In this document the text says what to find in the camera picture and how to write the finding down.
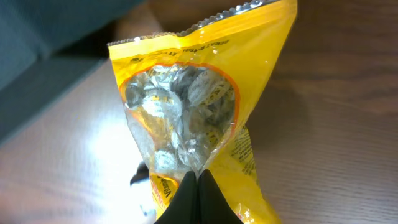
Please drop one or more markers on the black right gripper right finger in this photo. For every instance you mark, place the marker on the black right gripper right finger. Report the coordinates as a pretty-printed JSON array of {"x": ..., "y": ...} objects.
[{"x": 214, "y": 208}]

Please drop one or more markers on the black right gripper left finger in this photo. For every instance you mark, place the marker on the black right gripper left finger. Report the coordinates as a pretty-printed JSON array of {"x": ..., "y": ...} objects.
[{"x": 183, "y": 207}]

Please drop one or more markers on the yellow Hacks candy bag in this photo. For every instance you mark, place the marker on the yellow Hacks candy bag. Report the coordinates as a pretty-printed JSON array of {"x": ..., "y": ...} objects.
[{"x": 188, "y": 95}]

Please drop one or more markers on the dark green open box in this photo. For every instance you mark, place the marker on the dark green open box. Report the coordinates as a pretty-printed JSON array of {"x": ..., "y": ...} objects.
[{"x": 47, "y": 46}]

